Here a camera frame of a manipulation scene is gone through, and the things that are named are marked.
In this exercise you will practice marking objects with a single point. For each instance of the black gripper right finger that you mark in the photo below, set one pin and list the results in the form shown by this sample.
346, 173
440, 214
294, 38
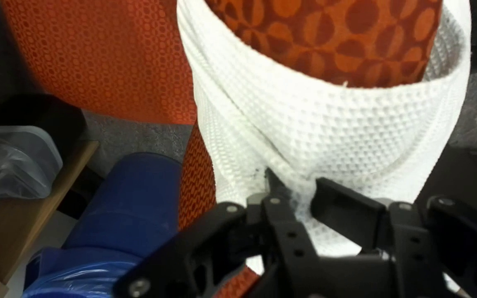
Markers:
414, 242

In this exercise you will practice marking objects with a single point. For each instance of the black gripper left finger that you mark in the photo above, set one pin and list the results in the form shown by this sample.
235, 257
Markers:
231, 242

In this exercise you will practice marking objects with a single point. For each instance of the white waffle cloth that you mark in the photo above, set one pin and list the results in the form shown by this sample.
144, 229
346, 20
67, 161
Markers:
331, 126

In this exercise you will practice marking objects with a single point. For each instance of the orange upholstered office chair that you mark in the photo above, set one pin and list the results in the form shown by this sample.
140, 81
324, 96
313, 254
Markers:
111, 60

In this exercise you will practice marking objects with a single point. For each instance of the blue trash bin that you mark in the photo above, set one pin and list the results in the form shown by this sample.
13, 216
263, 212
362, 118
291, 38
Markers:
127, 221

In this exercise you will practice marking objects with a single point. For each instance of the wooden counter white top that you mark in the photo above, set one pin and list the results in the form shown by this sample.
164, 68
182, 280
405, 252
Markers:
6, 232

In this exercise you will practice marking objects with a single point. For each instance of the small bin clear liner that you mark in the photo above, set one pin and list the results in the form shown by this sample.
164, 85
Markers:
11, 163

